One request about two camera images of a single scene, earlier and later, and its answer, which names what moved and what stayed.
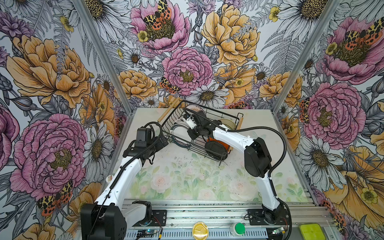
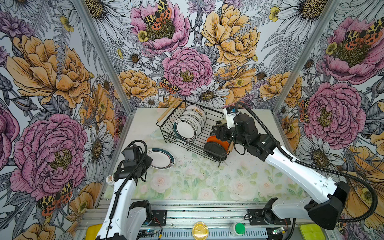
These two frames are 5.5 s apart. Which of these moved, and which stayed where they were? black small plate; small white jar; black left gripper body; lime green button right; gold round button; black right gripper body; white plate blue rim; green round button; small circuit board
Moved: black left gripper body; black right gripper body; white plate blue rim
Stayed: small white jar; green round button; lime green button right; gold round button; small circuit board; black small plate
